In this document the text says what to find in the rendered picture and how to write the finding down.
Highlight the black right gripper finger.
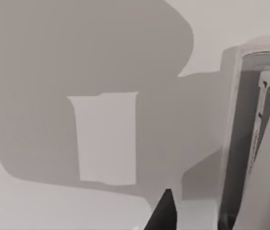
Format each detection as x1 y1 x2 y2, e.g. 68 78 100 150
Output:
143 188 179 230

